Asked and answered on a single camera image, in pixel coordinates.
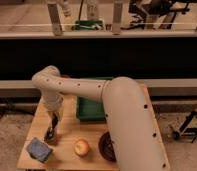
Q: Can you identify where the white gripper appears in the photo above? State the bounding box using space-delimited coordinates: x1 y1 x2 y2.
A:
43 97 63 129

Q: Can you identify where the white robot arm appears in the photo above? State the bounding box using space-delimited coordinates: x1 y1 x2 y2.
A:
32 66 171 171

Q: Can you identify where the blue sponge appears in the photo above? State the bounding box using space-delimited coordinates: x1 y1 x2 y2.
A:
26 137 53 163

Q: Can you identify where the green plastic bin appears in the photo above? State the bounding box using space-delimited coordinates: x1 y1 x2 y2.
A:
76 97 105 122

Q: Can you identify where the red yellow apple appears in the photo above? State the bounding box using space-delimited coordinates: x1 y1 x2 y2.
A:
74 139 90 157

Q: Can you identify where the dark brown bowl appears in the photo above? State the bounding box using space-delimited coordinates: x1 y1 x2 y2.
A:
98 132 116 162

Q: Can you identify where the green box in background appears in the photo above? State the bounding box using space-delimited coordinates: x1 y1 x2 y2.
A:
74 20 104 30

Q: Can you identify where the yellow black stand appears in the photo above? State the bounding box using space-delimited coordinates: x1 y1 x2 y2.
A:
171 98 197 144

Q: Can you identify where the black machine in background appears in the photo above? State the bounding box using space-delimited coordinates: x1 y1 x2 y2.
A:
128 0 190 30

